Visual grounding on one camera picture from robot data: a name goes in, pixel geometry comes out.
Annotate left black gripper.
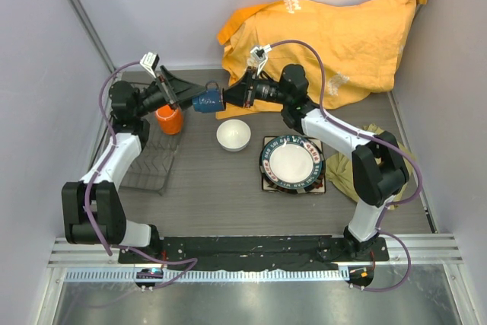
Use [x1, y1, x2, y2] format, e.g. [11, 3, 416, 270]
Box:
[134, 66, 205, 119]

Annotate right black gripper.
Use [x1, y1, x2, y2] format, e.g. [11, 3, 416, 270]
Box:
[216, 67, 290, 110]

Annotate blue cup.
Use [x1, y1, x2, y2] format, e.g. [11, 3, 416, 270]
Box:
[192, 81, 226, 113]

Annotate orange cup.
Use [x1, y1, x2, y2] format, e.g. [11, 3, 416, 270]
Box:
[155, 105, 183, 135]

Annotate white ribbed bowl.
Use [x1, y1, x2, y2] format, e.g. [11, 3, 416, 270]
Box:
[216, 119, 251, 152]

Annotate white round plate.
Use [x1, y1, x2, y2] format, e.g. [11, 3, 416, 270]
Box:
[260, 133, 325, 191]

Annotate black rimmed round plate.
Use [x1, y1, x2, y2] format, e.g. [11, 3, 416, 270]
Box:
[259, 145, 327, 196]

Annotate square floral plate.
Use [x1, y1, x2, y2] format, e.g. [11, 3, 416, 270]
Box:
[260, 135, 327, 194]

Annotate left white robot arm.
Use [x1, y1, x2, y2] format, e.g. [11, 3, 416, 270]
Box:
[62, 68, 205, 263]

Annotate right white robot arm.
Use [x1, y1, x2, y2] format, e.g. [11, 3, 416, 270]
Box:
[223, 64, 409, 260]

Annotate olive green cloth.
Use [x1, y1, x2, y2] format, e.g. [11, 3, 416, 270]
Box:
[325, 123, 412, 203]

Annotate orange pillowcase cloth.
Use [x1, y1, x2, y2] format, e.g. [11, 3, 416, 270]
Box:
[217, 0, 427, 110]

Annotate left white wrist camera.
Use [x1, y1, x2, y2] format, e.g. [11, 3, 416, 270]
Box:
[139, 52, 160, 79]

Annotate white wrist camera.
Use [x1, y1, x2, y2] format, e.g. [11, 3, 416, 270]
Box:
[139, 52, 160, 79]
[247, 44, 272, 77]

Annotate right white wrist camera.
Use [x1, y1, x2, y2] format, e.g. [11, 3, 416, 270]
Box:
[247, 44, 272, 77]

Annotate black wire dish rack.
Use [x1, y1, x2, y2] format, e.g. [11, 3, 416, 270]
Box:
[120, 112, 183, 196]

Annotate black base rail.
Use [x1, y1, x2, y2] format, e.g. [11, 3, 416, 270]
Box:
[118, 235, 390, 272]

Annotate white cable duct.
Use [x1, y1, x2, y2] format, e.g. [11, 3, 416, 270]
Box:
[64, 266, 349, 282]

